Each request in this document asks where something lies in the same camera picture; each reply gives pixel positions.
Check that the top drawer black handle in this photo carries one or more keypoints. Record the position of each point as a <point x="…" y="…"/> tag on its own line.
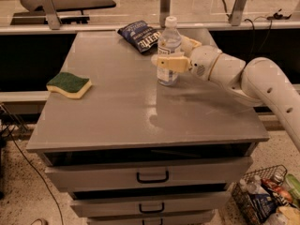
<point x="152" y="178"/>

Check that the blue chip bag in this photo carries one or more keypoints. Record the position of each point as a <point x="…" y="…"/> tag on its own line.
<point x="140" y="35"/>

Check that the grey drawer cabinet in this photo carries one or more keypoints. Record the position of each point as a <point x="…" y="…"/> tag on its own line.
<point x="128" y="123"/>

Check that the green yellow sponge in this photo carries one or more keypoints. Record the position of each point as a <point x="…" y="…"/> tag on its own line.
<point x="69" y="85"/>

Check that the middle drawer black handle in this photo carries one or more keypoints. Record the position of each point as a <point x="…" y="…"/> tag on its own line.
<point x="151" y="208"/>

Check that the right metal bracket post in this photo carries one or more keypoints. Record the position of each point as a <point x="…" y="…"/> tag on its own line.
<point x="237" y="12"/>

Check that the middle metal bracket post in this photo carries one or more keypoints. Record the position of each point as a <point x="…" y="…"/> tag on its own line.
<point x="164" y="11"/>

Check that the left metal bracket post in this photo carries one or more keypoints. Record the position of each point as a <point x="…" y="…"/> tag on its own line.
<point x="51" y="15"/>

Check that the drawer black handle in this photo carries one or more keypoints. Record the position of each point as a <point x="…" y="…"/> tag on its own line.
<point x="152" y="178"/>
<point x="151" y="208"/>
<point x="153" y="221"/>

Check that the wire basket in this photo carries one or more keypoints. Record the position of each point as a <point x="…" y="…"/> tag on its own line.
<point x="243" y="201"/>

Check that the metal bracket post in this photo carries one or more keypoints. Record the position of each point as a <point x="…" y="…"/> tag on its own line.
<point x="237" y="12"/>
<point x="164" y="11"/>
<point x="51" y="15"/>

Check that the bottom drawer black handle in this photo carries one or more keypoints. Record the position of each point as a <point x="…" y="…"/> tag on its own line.
<point x="153" y="221"/>

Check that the red snack pack in basket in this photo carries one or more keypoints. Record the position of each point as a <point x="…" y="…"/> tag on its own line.
<point x="278" y="189"/>

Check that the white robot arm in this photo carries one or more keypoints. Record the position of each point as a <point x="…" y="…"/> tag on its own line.
<point x="258" y="82"/>

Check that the water bottle in basket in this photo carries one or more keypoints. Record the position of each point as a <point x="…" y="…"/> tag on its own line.
<point x="261" y="199"/>

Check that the green bottle in basket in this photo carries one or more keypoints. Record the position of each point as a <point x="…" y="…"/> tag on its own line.
<point x="292" y="184"/>

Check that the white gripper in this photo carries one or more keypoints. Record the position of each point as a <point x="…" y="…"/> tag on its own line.
<point x="202" y="62"/>

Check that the clear blue-label plastic bottle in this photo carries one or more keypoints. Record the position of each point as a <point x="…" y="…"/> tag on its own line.
<point x="168" y="42"/>

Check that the black office chair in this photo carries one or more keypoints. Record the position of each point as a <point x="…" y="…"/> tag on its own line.
<point x="36" y="15"/>

